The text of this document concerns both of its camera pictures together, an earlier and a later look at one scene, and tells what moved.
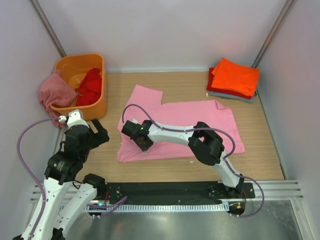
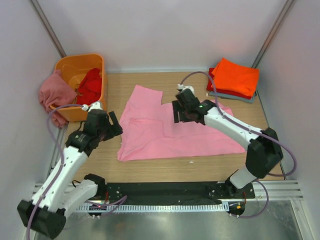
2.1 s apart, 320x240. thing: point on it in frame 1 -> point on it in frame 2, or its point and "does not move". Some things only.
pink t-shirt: (145, 103) does not move
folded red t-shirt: (223, 91) does not move
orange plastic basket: (73, 68) does not move
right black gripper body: (144, 144) -> (182, 113)
